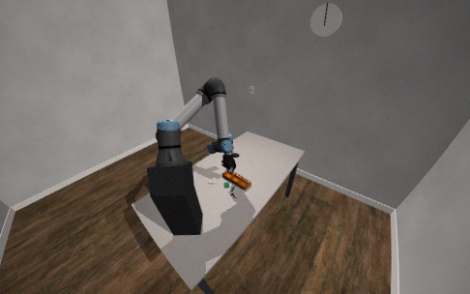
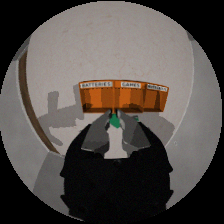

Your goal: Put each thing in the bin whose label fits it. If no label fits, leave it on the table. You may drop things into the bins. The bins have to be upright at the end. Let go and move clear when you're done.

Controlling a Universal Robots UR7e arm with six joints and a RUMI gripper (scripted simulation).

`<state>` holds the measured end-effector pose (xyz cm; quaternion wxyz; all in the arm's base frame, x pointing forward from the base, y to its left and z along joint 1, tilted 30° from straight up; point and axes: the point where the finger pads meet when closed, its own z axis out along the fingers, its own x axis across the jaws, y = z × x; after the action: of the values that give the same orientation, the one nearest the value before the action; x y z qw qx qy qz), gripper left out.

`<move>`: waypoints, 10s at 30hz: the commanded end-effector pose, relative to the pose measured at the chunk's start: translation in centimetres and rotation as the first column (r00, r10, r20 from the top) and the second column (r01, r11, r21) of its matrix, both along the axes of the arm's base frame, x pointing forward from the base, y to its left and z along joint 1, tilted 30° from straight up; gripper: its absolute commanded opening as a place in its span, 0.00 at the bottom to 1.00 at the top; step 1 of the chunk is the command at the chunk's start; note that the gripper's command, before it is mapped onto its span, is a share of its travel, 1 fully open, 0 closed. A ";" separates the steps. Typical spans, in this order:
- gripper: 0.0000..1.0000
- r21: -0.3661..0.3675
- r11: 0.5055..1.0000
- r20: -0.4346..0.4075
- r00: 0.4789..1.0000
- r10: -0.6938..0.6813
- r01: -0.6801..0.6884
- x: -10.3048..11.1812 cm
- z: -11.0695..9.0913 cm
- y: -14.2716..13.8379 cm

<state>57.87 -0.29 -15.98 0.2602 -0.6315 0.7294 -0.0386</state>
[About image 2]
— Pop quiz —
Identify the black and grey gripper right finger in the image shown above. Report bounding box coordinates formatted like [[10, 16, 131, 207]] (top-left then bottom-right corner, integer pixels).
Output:
[[116, 109, 173, 173]]

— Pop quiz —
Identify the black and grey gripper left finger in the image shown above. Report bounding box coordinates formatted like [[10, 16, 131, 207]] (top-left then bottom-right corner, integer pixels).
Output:
[[60, 109, 112, 178]]

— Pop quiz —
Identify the orange bin rack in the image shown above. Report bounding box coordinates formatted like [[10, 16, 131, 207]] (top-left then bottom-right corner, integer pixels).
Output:
[[79, 80, 169, 113]]

